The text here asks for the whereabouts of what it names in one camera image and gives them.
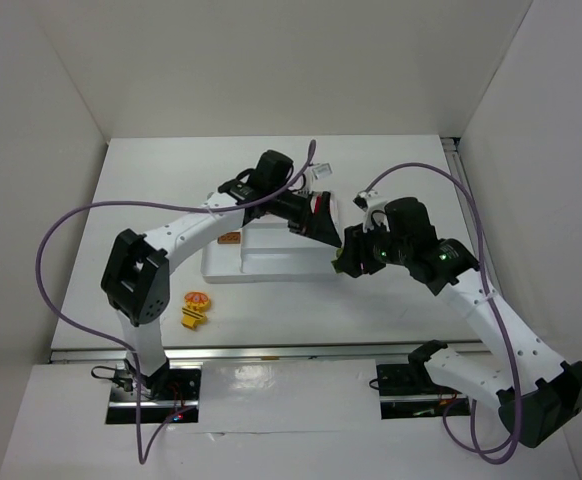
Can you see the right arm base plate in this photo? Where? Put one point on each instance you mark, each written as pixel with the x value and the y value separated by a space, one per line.
pixel 402 395

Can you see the green lego piece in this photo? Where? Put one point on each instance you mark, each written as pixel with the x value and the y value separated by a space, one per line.
pixel 336 261

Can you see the aluminium front rail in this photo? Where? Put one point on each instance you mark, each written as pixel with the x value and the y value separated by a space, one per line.
pixel 317 351

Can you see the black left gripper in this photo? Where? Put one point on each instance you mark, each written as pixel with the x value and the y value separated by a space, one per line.
pixel 314 215

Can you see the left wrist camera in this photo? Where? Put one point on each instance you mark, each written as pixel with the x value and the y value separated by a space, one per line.
pixel 320 171

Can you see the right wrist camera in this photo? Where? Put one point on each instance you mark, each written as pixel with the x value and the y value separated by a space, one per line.
pixel 370 201

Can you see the brown lego plate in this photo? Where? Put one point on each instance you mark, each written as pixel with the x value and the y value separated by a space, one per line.
pixel 230 238

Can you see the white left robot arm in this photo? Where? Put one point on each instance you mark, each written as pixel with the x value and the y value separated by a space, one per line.
pixel 136 279

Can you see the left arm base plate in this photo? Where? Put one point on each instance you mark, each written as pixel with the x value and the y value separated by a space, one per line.
pixel 177 399

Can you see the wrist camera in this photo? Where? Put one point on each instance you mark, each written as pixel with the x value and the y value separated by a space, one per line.
pixel 370 201
pixel 320 171

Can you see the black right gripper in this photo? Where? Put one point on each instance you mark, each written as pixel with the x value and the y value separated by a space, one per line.
pixel 360 251

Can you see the yellow orange lego stack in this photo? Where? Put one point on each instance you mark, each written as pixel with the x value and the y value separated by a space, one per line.
pixel 194 310

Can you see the white divided sorting tray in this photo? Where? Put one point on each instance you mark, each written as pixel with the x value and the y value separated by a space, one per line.
pixel 269 251

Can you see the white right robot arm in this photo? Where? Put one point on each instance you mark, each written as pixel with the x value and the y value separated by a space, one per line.
pixel 539 393

